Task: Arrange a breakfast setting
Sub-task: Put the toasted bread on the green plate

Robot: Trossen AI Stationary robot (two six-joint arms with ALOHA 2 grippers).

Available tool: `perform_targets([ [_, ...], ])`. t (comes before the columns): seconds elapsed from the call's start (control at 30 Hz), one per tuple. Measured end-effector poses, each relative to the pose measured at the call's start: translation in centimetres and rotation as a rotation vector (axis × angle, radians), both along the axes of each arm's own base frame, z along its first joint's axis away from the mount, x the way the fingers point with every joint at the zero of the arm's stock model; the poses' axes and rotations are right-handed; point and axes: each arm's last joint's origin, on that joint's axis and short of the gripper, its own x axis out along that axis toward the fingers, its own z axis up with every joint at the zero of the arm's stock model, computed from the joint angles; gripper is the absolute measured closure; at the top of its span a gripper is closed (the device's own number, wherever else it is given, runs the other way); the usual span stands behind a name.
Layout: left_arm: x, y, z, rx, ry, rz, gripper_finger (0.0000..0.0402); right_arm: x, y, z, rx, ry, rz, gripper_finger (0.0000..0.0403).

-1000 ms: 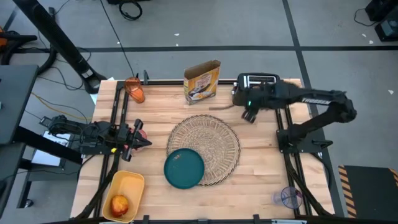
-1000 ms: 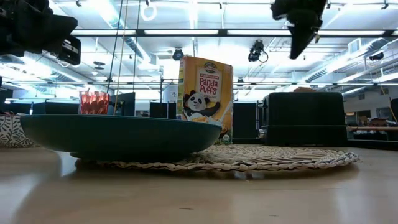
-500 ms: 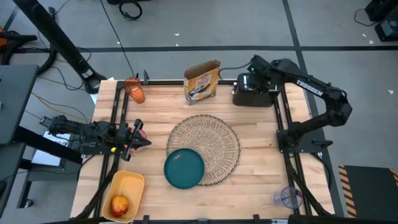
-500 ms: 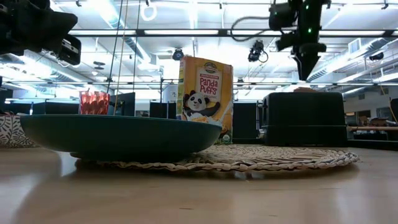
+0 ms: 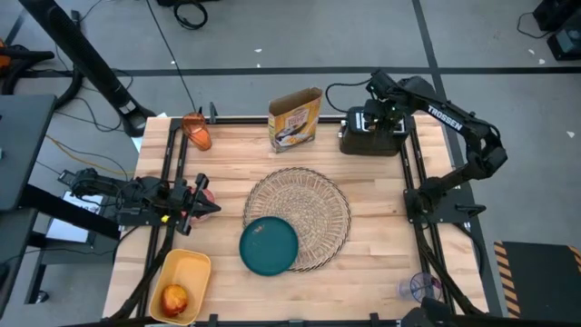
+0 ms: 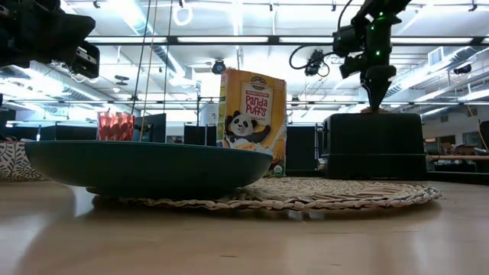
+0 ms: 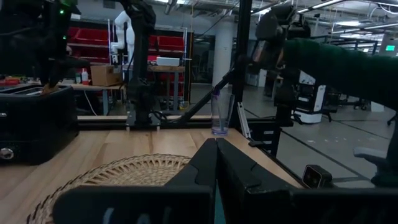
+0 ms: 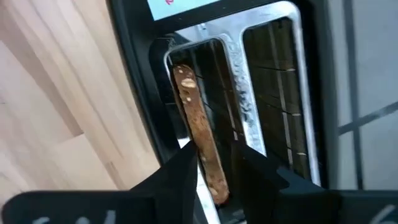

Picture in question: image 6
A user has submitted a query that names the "yellow hanging rope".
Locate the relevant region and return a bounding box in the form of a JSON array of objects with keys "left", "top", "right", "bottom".
[{"left": 138, "top": 0, "right": 159, "bottom": 142}]

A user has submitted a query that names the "dark green plate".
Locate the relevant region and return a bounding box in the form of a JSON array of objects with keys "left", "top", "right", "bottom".
[{"left": 24, "top": 140, "right": 274, "bottom": 198}]

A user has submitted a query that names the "yellow Panda Puffs cereal box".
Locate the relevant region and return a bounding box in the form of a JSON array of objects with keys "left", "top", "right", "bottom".
[{"left": 215, "top": 68, "right": 287, "bottom": 178}]

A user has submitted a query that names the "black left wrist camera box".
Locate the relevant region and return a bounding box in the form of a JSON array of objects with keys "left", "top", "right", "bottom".
[{"left": 71, "top": 40, "right": 101, "bottom": 79}]

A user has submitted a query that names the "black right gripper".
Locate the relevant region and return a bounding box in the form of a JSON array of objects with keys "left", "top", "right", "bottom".
[{"left": 361, "top": 64, "right": 398, "bottom": 112}]

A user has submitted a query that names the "black ceiling camera with cable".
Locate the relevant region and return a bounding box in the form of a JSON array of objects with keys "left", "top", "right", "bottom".
[{"left": 289, "top": 44, "right": 332, "bottom": 77}]

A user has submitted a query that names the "red faceted plastic cup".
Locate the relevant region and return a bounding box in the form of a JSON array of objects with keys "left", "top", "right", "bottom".
[{"left": 97, "top": 111, "right": 136, "bottom": 142}]

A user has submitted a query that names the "white cable loop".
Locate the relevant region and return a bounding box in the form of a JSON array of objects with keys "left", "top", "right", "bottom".
[{"left": 172, "top": 2, "right": 194, "bottom": 27}]

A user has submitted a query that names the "white cylindrical tank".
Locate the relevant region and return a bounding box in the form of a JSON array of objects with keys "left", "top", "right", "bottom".
[{"left": 200, "top": 103, "right": 220, "bottom": 126}]

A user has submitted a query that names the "dark hanging cable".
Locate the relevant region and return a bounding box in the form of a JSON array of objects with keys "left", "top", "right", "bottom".
[
  {"left": 131, "top": 0, "right": 153, "bottom": 115},
  {"left": 163, "top": 0, "right": 174, "bottom": 114}
]

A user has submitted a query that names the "round woven straw placemat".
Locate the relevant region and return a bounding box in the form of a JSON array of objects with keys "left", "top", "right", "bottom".
[{"left": 93, "top": 176, "right": 443, "bottom": 212}]

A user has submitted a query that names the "black horizontal frame bar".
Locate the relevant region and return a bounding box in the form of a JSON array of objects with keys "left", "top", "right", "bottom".
[{"left": 84, "top": 35, "right": 489, "bottom": 47}]

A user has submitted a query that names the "wooden desk top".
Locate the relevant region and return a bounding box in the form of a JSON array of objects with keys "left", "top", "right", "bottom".
[{"left": 426, "top": 154, "right": 489, "bottom": 162}]

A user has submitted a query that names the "black partition panel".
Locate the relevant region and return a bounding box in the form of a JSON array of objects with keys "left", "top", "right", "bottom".
[{"left": 286, "top": 125, "right": 319, "bottom": 173}]

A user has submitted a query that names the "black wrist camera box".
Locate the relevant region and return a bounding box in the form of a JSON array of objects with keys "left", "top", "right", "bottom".
[
  {"left": 338, "top": 55, "right": 364, "bottom": 80},
  {"left": 71, "top": 40, "right": 101, "bottom": 79}
]

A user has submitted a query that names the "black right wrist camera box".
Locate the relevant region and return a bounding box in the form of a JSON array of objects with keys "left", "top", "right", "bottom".
[{"left": 338, "top": 55, "right": 364, "bottom": 80}]

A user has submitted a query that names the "black toaster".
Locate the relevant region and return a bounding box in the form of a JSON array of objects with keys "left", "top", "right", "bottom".
[{"left": 322, "top": 112, "right": 428, "bottom": 180}]

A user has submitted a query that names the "white bowl with green pattern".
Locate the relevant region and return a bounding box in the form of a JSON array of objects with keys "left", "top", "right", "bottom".
[{"left": 0, "top": 140, "right": 49, "bottom": 183}]

